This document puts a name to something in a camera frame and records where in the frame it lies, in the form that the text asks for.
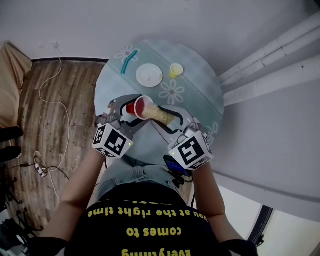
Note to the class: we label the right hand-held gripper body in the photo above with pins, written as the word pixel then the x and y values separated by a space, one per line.
pixel 192 150

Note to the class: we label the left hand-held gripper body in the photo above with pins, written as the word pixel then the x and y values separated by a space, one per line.
pixel 112 142

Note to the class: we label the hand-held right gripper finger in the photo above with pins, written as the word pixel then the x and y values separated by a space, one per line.
pixel 167 135
pixel 188 120

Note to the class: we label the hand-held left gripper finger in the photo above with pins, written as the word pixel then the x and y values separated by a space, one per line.
pixel 115 105
pixel 136 128

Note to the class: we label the tan bread piece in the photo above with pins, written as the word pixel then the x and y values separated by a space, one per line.
pixel 161 115

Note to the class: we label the red plastic cup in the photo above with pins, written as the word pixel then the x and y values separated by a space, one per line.
pixel 140 106

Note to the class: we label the yellow paper cup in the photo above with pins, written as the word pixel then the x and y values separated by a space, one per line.
pixel 176 70

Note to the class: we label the person's right forearm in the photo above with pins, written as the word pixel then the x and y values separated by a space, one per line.
pixel 208 190

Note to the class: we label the person's left forearm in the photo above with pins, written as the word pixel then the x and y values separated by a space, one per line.
pixel 82 177

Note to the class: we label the black device with blue screen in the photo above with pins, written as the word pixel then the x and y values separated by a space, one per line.
pixel 176 166

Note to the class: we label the round table with light-blue cloth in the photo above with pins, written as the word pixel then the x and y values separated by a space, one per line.
pixel 200 92

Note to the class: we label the person's grey jeans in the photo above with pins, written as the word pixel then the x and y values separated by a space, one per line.
pixel 130 172

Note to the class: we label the teal curved brush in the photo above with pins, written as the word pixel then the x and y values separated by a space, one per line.
pixel 127 62

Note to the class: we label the white round plate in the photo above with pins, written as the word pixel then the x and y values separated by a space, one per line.
pixel 149 75

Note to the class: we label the white power strip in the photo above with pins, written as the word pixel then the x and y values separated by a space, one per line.
pixel 40 171

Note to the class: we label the person's black printed shirt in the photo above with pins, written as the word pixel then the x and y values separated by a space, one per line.
pixel 105 237

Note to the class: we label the beige cloth-covered furniture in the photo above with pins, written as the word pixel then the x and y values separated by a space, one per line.
pixel 10 85

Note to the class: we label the black tripod stand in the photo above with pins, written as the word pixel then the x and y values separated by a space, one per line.
pixel 12 225

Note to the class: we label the white wall socket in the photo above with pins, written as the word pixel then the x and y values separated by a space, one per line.
pixel 56 45

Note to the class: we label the thick white wall pipe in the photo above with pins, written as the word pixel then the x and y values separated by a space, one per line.
pixel 275 80

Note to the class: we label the black window frame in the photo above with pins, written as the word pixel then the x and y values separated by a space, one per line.
pixel 261 225

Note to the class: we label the thin white wall pipe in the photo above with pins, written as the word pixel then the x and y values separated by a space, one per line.
pixel 275 53
pixel 270 43

